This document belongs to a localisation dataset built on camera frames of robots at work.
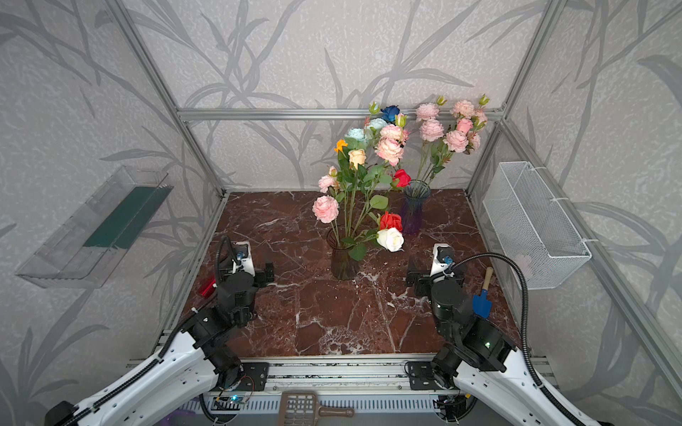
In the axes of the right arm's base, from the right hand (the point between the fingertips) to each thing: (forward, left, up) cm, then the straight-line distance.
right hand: (428, 251), depth 69 cm
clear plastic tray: (-3, +85, +6) cm, 85 cm away
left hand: (+4, +49, -5) cm, 49 cm away
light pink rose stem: (+10, +27, +5) cm, 30 cm away
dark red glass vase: (+10, +24, -26) cm, 37 cm away
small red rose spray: (+6, +10, +7) cm, 13 cm away
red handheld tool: (+1, +70, -24) cm, 74 cm away
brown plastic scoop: (-32, +34, -26) cm, 54 cm away
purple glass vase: (+31, -2, -10) cm, 32 cm away
